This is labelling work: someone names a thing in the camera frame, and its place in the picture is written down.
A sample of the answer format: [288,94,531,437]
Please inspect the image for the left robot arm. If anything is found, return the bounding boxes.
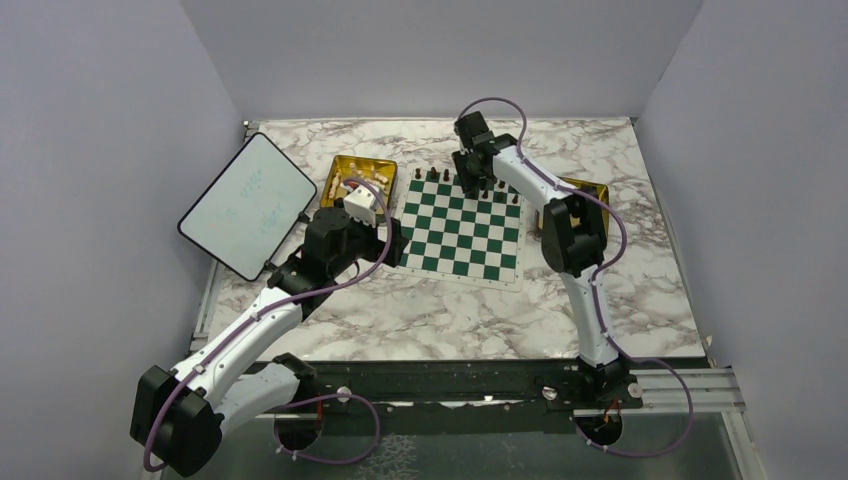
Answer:
[130,207,409,477]

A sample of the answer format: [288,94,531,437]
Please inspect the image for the gold tin with dark pieces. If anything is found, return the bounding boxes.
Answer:
[534,176,610,237]

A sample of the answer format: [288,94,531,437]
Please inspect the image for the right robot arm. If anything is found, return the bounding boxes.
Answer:
[452,111,628,407]

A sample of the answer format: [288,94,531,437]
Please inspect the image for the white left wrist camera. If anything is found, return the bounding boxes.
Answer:
[343,185,378,227]

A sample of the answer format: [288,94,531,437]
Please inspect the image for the small whiteboard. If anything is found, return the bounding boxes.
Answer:
[177,132,317,281]

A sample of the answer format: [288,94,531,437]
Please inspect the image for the black mounting rail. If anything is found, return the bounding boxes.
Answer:
[283,359,643,436]

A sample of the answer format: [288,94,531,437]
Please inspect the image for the gold tin with light pieces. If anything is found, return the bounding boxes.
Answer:
[319,154,399,222]

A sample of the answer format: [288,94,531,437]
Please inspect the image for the green white chess board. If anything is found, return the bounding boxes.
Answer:
[393,167,526,292]

